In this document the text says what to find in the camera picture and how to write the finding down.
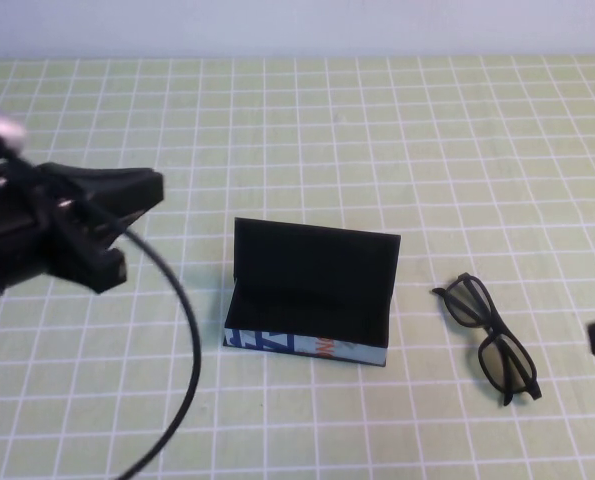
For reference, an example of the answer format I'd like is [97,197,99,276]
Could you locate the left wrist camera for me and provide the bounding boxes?
[0,97,29,154]

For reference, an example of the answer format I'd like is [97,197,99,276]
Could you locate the black printed glasses case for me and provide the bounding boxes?
[222,217,402,369]

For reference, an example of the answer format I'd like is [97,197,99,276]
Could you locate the green checked tablecloth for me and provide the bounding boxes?
[0,53,595,480]

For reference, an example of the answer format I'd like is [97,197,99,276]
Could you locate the black framed glasses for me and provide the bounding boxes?
[430,272,543,407]

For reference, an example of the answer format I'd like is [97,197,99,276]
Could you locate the black left camera cable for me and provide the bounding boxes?
[59,197,203,480]

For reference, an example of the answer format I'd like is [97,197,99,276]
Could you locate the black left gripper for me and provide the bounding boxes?
[0,163,167,302]

